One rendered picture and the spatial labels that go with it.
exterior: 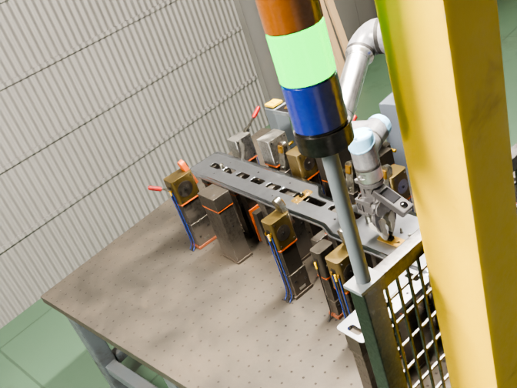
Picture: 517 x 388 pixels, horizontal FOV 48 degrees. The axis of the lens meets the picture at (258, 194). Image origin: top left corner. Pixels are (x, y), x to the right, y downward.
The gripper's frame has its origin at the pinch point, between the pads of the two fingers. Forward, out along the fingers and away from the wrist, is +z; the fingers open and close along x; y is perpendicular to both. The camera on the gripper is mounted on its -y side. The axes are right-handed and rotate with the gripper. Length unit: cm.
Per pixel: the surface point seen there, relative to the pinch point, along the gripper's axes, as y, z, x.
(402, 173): 14.6, -3.6, -25.6
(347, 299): 4.3, 13.0, 19.0
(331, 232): 20.6, 2.3, 5.5
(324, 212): 31.4, 1.9, -1.7
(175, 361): 54, 31, 63
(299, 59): -60, -87, 61
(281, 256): 39.1, 12.1, 16.0
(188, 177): 102, -3, 10
